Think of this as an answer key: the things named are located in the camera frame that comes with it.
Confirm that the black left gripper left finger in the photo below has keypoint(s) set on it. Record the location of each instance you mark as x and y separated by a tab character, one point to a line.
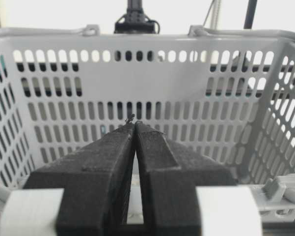
96	180

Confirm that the black pole in background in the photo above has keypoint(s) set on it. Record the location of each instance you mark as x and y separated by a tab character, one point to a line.
250	13

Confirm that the grey plastic shopping basket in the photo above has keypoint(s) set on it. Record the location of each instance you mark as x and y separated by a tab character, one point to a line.
226	94

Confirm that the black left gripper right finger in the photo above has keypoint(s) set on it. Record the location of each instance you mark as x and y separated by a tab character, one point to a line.
169	173

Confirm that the black stand behind basket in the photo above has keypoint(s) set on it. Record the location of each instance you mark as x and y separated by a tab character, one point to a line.
135	21

